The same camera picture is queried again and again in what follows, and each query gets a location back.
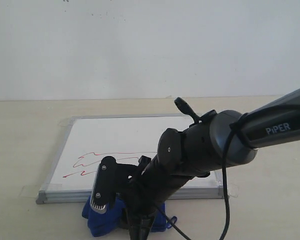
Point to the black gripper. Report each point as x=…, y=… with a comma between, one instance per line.
x=147, y=185

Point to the blue microfiber cloth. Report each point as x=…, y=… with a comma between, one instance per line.
x=103, y=224

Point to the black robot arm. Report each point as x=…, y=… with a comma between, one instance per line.
x=215, y=141

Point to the white board with aluminium frame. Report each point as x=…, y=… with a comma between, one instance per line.
x=87, y=139

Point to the clear tape front right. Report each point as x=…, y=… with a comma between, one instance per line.
x=232, y=190

